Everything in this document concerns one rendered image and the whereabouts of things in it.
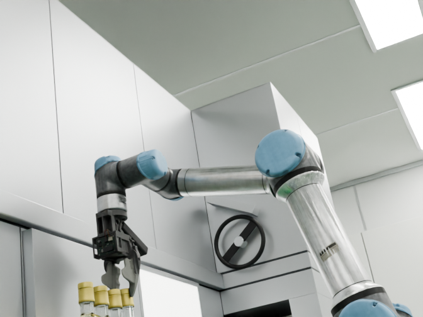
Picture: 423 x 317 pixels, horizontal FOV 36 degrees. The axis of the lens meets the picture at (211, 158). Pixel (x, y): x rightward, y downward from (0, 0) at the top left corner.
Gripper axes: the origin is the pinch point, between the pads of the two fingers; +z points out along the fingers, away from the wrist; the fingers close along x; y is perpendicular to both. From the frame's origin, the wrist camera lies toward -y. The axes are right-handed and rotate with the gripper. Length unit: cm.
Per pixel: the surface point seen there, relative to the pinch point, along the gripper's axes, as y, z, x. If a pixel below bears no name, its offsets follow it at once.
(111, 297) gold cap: 7.3, 2.1, 0.7
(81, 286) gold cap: 18.9, 1.0, 0.9
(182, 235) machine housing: -68, -34, -17
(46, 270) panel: 15.1, -6.4, -11.3
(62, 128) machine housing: 1, -51, -15
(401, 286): -371, -51, 8
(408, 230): -371, -91, 25
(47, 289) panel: 15.2, -1.9, -11.3
